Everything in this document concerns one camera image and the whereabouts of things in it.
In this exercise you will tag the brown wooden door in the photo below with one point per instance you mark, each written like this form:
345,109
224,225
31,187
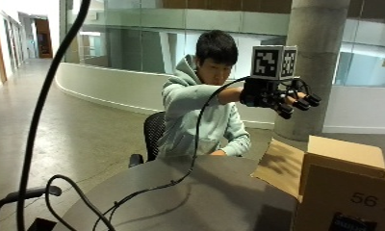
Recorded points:
43,38

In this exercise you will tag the black office chair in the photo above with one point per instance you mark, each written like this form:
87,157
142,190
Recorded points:
153,131

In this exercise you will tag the glass balustrade panels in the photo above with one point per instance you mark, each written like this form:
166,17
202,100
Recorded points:
132,41

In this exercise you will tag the grey concrete column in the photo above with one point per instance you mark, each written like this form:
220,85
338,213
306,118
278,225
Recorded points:
314,64

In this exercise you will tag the brown cardboard box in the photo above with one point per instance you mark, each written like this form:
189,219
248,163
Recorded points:
342,189

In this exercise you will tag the the person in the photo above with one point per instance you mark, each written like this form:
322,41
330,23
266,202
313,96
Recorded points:
188,106

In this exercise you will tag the white marker cube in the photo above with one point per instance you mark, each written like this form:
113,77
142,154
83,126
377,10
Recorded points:
266,62

